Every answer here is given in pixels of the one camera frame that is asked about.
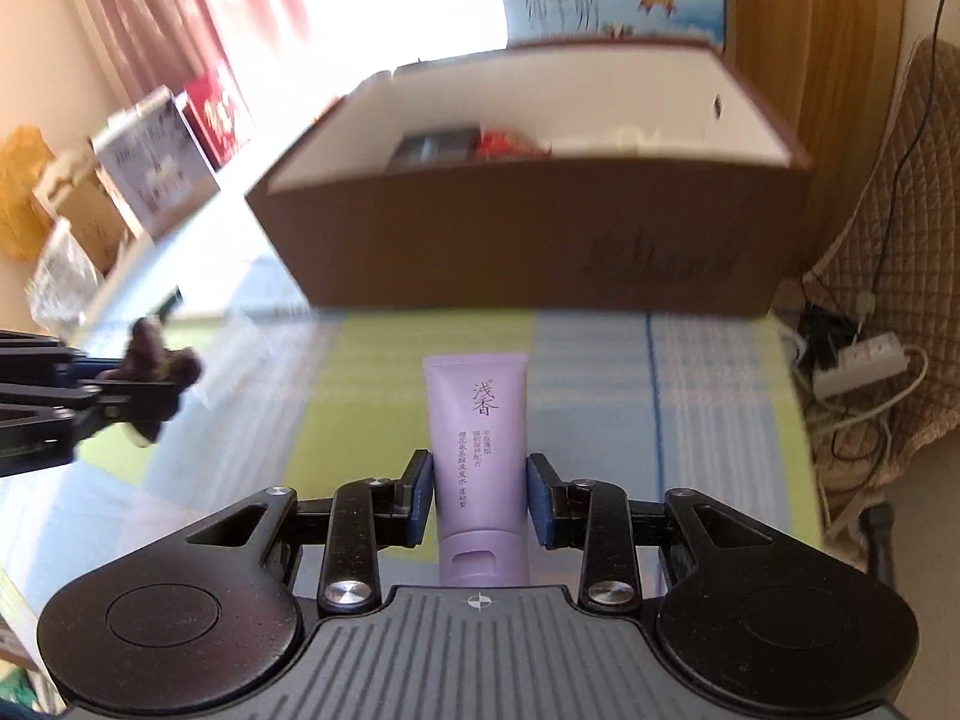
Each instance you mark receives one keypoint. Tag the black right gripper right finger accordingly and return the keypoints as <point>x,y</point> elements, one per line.
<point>593,518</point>

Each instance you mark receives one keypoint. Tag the white power strip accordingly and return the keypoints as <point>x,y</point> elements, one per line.
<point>863,363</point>

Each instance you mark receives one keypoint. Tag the brown cardboard package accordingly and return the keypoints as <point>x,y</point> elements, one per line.
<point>70,188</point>

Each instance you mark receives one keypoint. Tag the lavender cream tube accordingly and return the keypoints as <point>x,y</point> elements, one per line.
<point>477,410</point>

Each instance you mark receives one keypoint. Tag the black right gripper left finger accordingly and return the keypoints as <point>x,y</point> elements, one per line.
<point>362,519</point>

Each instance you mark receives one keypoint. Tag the dark purple velvet scrunchie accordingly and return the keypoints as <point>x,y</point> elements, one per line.
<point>157,374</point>

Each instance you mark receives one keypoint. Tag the white humidifier box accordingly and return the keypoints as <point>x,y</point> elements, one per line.
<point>153,162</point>

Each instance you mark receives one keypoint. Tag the pink curtain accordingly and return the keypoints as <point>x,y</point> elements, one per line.
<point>150,43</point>

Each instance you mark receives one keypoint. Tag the quilted brown chair cover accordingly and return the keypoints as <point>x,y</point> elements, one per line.
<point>893,269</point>

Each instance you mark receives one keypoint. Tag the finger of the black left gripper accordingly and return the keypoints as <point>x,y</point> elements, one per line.
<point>42,361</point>
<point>42,426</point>

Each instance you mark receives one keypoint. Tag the plaid tablecloth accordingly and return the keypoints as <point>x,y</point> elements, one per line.
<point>314,398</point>

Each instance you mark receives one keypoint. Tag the brown cardboard storage box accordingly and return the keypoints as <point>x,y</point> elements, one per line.
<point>643,174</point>

